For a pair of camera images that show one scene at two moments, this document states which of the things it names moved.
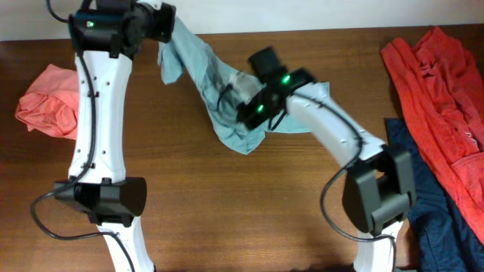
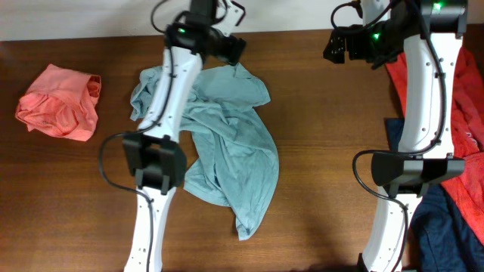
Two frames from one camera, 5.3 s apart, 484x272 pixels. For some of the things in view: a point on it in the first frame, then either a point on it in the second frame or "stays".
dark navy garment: [445, 237] stays
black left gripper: [166, 14] -> [233, 51]
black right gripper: [246, 112] -> [338, 40]
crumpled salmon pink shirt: [50, 105] stays
